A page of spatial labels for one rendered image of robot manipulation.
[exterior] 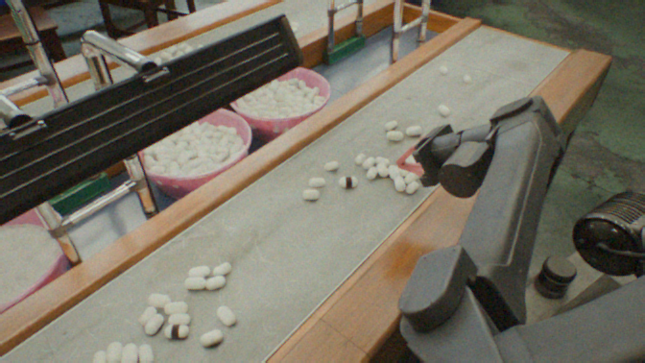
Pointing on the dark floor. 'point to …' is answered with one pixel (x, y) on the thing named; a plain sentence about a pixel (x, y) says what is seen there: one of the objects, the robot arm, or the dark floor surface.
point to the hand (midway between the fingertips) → (400, 163)
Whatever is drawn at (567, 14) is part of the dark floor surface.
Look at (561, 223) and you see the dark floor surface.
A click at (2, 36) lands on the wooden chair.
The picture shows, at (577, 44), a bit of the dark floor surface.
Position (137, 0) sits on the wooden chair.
